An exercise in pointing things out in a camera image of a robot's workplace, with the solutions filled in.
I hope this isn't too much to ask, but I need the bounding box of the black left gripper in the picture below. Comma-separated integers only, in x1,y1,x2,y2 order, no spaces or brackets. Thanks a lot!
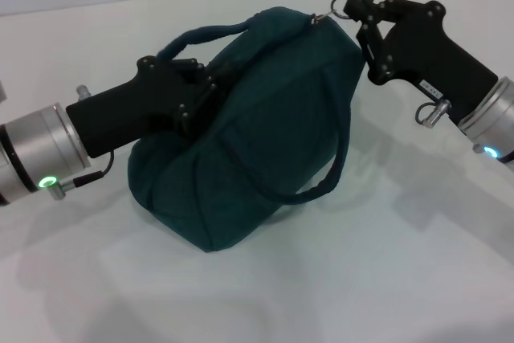
65,55,238,159

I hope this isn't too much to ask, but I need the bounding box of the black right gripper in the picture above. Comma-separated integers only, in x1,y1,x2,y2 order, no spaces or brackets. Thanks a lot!
344,0,500,124

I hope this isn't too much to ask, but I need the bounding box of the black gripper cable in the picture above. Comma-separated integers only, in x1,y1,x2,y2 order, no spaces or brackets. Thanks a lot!
51,151,116,200
415,97,453,127

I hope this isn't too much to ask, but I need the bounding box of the metal zipper pull with ring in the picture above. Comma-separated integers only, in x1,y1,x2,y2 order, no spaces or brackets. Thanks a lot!
308,0,358,26

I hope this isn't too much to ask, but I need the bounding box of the teal fabric zip bag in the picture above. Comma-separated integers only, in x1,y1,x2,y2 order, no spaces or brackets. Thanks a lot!
127,6,365,254

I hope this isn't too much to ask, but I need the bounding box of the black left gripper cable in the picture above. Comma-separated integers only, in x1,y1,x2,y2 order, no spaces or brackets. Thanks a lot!
51,151,116,200

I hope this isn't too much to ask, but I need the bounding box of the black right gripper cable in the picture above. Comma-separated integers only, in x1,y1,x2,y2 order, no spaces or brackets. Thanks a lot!
415,97,453,127

